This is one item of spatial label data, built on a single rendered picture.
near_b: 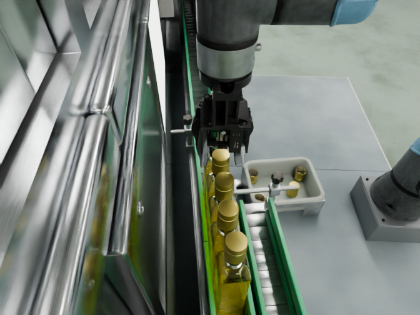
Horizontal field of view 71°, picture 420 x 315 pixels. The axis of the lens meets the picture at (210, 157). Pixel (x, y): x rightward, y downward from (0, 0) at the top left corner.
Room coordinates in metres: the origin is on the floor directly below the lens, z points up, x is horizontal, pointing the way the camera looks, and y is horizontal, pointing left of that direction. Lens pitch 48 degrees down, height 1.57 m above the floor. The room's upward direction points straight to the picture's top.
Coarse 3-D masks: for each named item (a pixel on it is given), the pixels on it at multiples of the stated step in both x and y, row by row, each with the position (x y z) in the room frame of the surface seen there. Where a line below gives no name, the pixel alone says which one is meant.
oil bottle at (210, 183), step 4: (208, 176) 0.38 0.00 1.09; (208, 180) 0.37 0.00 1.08; (212, 180) 0.37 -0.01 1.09; (208, 184) 0.36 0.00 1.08; (212, 184) 0.36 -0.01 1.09; (208, 188) 0.36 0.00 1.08; (212, 188) 0.35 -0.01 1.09; (208, 192) 0.35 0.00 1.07; (212, 192) 0.35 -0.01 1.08; (208, 196) 0.35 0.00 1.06
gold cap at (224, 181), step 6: (222, 174) 0.33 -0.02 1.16; (228, 174) 0.33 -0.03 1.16; (216, 180) 0.31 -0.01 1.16; (222, 180) 0.31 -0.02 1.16; (228, 180) 0.31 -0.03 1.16; (216, 186) 0.31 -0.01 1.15; (222, 186) 0.30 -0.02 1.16; (228, 186) 0.30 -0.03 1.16; (216, 192) 0.31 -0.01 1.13; (222, 192) 0.30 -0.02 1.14; (228, 192) 0.30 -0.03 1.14; (216, 198) 0.31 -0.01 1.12; (222, 198) 0.30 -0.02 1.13; (228, 198) 0.30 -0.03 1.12
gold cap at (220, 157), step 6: (216, 150) 0.39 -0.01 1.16; (222, 150) 0.39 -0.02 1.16; (216, 156) 0.37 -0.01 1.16; (222, 156) 0.37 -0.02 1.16; (228, 156) 0.37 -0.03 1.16; (216, 162) 0.36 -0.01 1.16; (222, 162) 0.36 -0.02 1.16; (228, 162) 0.37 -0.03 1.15; (216, 168) 0.36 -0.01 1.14; (222, 168) 0.36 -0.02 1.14; (228, 168) 0.37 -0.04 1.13; (216, 174) 0.36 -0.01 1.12
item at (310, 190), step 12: (252, 168) 0.63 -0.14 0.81; (264, 168) 0.64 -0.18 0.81; (276, 168) 0.64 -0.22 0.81; (288, 168) 0.64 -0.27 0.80; (312, 168) 0.61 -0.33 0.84; (264, 180) 0.62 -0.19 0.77; (288, 180) 0.62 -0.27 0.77; (312, 180) 0.58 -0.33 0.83; (264, 192) 0.57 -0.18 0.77; (300, 192) 0.57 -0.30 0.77; (312, 192) 0.55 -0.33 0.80; (276, 204) 0.48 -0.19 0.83
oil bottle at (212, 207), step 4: (212, 196) 0.33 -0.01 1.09; (232, 196) 0.33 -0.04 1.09; (208, 200) 0.33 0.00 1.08; (212, 200) 0.32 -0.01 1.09; (208, 204) 0.32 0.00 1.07; (212, 204) 0.31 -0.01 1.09; (216, 204) 0.31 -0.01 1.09; (208, 208) 0.32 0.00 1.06; (212, 208) 0.30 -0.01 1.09; (216, 208) 0.30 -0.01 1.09; (208, 212) 0.32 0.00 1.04; (212, 212) 0.30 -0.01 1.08; (216, 212) 0.30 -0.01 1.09; (208, 216) 0.32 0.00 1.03; (212, 216) 0.29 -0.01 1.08; (216, 216) 0.29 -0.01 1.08; (208, 220) 0.32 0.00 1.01; (212, 220) 0.29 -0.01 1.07; (216, 220) 0.29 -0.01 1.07; (208, 224) 0.32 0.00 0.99; (208, 228) 0.32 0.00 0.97; (208, 232) 0.33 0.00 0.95; (208, 236) 0.33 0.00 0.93; (208, 240) 0.33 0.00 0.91
